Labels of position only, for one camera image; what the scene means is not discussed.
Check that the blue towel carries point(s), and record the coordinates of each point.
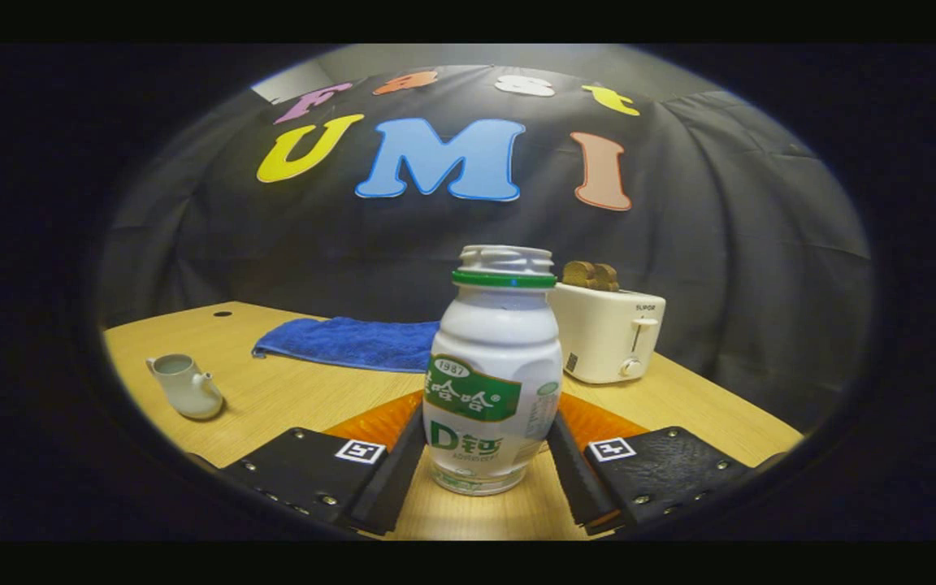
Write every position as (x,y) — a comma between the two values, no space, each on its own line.
(338,341)

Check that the white water bottle green label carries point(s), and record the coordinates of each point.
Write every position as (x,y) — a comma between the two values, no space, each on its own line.
(492,349)

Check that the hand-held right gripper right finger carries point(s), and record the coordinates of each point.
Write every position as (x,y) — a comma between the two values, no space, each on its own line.
(574,479)

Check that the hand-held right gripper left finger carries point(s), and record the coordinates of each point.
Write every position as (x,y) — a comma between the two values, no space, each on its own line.
(391,479)

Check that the white teacup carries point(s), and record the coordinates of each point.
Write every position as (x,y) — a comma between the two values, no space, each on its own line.
(192,394)

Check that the white toaster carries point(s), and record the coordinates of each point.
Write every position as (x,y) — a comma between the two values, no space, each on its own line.
(598,333)

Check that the brown toast slice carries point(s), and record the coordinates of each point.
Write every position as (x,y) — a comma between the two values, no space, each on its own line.
(590,276)

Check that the black backdrop cloth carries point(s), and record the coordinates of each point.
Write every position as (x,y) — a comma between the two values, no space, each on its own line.
(273,244)

